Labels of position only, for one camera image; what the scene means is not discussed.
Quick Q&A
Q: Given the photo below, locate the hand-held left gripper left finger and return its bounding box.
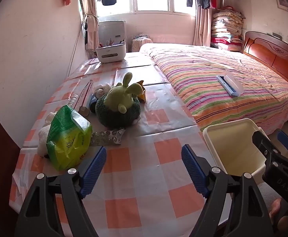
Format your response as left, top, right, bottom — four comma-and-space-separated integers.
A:
17, 146, 107, 237

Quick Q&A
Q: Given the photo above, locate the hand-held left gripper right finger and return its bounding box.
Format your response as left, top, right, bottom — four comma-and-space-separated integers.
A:
181, 144, 274, 237

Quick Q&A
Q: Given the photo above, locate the white plastic bin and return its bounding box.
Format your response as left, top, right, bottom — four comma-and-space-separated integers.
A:
202, 118, 271, 184

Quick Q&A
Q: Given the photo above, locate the silver blister pack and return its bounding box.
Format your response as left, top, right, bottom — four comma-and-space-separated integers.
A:
91, 128, 126, 147

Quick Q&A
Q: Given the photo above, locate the green plastic snack bag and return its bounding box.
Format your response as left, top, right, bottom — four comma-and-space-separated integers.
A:
46, 105, 93, 171

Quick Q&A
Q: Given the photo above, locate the white lace cloth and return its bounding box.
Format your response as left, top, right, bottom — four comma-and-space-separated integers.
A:
37, 126, 52, 157

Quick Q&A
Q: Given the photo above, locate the small white bottle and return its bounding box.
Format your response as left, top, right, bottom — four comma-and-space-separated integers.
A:
69, 94, 82, 110

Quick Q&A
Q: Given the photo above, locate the green plush toy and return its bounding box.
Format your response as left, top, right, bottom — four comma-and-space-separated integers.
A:
95, 72, 142, 129

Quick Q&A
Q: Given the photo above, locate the long white medicine box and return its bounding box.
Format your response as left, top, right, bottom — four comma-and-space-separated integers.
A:
78, 79, 95, 116

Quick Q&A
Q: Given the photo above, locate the yellow snack bag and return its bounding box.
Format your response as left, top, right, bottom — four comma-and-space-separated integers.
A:
135, 80, 147, 103

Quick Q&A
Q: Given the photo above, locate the person's right hand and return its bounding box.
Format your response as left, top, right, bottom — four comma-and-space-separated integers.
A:
268, 197, 288, 230

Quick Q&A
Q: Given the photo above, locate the checked plastic tablecloth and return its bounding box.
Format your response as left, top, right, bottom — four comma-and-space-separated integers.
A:
9, 51, 233, 230

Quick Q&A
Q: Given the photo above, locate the small dark container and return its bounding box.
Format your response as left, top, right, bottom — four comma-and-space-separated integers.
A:
89, 95, 98, 114

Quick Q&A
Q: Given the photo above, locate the white crumpled tissue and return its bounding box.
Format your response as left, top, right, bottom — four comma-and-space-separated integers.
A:
45, 112, 59, 127

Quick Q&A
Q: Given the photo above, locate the striped bed blanket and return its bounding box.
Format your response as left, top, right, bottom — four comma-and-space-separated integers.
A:
139, 42, 288, 136

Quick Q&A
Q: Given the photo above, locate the white stuffed toy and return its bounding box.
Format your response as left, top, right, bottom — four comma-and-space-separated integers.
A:
94, 82, 113, 97

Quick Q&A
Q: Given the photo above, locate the wooden bed headboard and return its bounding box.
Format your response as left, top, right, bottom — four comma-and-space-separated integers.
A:
243, 31, 288, 95

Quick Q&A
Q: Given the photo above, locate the white desk organizer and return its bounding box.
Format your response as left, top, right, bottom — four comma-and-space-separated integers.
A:
96, 41, 126, 64

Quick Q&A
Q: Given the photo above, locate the stack of folded quilts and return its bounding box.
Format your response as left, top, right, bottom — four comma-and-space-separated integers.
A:
210, 6, 246, 53

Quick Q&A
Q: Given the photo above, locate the bunch of pens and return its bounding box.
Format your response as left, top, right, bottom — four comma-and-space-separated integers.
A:
98, 38, 125, 48

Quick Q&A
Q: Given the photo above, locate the beige curtain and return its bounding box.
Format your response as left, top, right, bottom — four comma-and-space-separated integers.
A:
193, 5, 212, 47
79, 0, 100, 53

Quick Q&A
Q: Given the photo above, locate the stool with dotted cover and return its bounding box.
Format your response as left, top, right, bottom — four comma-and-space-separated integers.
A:
131, 33, 153, 53

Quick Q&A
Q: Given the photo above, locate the white air conditioner unit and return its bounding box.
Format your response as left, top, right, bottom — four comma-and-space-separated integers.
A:
98, 20, 128, 53

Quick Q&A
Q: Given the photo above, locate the white wall cable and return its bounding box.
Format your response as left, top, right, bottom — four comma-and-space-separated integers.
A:
68, 26, 84, 72

